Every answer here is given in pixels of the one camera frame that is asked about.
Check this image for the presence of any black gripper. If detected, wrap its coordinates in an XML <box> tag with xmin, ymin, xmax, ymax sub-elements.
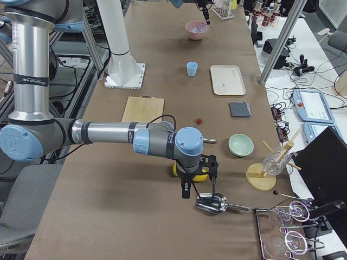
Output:
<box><xmin>176</xmin><ymin>154</ymin><xmax>219</xmax><ymax>200</ymax></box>
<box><xmin>196</xmin><ymin>0</ymin><xmax>210</xmax><ymax>25</ymax></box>

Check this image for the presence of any pink bowl of ice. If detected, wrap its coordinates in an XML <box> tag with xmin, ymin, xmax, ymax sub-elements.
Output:
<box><xmin>185</xmin><ymin>21</ymin><xmax>209</xmax><ymax>41</ymax></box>

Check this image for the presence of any steel ice scoop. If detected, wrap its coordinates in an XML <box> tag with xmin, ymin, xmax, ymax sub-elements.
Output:
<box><xmin>195</xmin><ymin>192</ymin><xmax>249</xmax><ymax>215</ymax></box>

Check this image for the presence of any light blue plastic cup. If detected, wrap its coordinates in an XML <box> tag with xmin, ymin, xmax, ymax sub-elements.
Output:
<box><xmin>187</xmin><ymin>61</ymin><xmax>198</xmax><ymax>77</ymax></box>

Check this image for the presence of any wooden cup stand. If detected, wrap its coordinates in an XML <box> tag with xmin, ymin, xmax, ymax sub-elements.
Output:
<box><xmin>246</xmin><ymin>129</ymin><xmax>301</xmax><ymax>191</ymax></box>

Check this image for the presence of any yellow lemon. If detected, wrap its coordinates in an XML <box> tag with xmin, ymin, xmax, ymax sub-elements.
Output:
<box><xmin>172</xmin><ymin>163</ymin><xmax>208</xmax><ymax>182</ymax></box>

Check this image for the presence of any steel muddler with black tip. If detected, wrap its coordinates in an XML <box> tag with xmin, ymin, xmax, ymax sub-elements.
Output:
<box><xmin>203</xmin><ymin>138</ymin><xmax>216</xmax><ymax>144</ymax></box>

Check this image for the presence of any mint green bowl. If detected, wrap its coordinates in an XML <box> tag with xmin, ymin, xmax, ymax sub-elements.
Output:
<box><xmin>228</xmin><ymin>134</ymin><xmax>254</xmax><ymax>157</ymax></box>

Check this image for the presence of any cream rabbit tray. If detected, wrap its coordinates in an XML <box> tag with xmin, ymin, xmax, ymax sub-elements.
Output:
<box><xmin>210</xmin><ymin>65</ymin><xmax>246</xmax><ymax>96</ymax></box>

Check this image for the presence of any grey folded cloth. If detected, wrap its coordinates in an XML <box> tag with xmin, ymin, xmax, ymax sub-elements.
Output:
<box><xmin>228</xmin><ymin>101</ymin><xmax>252</xmax><ymax>118</ymax></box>

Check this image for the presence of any clear glass on stand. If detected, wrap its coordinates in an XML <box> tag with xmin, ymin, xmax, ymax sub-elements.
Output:
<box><xmin>262</xmin><ymin>147</ymin><xmax>291</xmax><ymax>176</ymax></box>

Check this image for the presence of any wooden cutting board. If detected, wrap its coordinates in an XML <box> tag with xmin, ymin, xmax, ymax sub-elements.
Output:
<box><xmin>121</xmin><ymin>96</ymin><xmax>164</xmax><ymax>122</ymax></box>

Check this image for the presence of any blue teach pendant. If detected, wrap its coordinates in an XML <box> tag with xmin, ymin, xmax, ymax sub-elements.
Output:
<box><xmin>291</xmin><ymin>89</ymin><xmax>335</xmax><ymax>124</ymax></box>
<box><xmin>303</xmin><ymin>122</ymin><xmax>343</xmax><ymax>144</ymax></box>

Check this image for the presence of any black monitor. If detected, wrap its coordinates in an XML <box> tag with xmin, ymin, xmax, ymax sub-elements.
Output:
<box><xmin>293</xmin><ymin>126</ymin><xmax>346</xmax><ymax>206</ymax></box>

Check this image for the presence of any grey chair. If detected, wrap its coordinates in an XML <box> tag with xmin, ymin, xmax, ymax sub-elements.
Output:
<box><xmin>1</xmin><ymin>164</ymin><xmax>62</xmax><ymax>254</ymax></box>

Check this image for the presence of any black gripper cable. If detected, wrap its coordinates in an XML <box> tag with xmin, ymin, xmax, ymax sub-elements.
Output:
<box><xmin>146</xmin><ymin>114</ymin><xmax>178</xmax><ymax>133</ymax></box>

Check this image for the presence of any aluminium frame post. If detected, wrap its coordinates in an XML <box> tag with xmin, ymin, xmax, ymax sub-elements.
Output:
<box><xmin>259</xmin><ymin>0</ymin><xmax>307</xmax><ymax>85</ymax></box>

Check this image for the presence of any black wire glass rack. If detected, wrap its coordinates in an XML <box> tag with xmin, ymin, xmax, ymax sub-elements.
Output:
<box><xmin>254</xmin><ymin>200</ymin><xmax>325</xmax><ymax>259</ymax></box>

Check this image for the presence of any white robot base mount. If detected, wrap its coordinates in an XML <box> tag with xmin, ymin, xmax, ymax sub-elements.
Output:
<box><xmin>97</xmin><ymin>0</ymin><xmax>146</xmax><ymax>89</ymax></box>

